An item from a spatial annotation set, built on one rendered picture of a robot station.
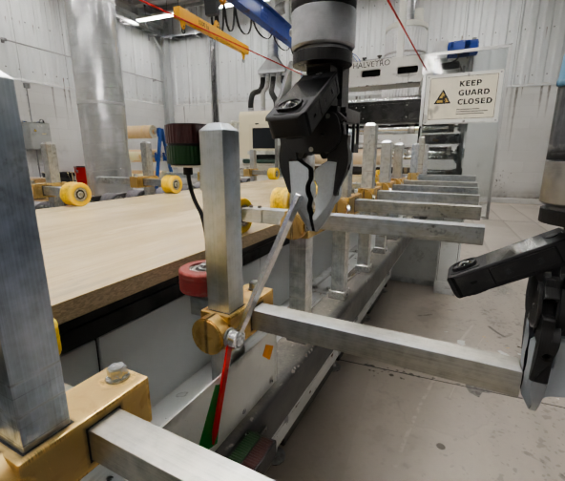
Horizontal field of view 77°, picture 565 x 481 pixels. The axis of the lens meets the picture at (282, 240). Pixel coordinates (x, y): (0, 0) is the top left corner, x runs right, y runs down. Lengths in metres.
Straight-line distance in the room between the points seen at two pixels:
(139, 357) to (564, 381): 0.60
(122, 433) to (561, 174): 0.42
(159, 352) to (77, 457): 0.39
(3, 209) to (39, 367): 0.12
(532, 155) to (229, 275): 9.06
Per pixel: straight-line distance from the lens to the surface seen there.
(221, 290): 0.48
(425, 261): 3.17
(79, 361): 0.63
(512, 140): 9.31
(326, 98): 0.41
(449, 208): 0.91
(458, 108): 2.90
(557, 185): 0.39
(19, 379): 0.32
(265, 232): 0.87
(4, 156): 0.29
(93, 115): 4.46
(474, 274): 0.41
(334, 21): 0.46
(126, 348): 0.68
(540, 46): 9.59
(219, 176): 0.44
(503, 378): 0.46
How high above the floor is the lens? 1.08
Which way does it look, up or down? 14 degrees down
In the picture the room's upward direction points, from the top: straight up
